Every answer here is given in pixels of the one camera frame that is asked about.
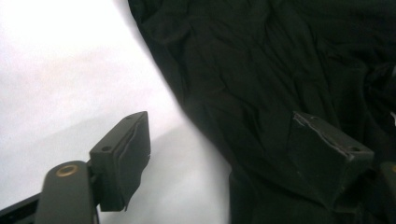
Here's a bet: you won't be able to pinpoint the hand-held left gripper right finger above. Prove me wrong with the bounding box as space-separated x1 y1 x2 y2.
286 111 396 224

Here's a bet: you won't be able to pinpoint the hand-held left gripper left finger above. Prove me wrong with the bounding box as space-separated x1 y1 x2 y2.
34 110 152 224

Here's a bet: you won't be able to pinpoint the black shorts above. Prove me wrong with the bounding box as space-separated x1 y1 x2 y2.
127 0 396 224

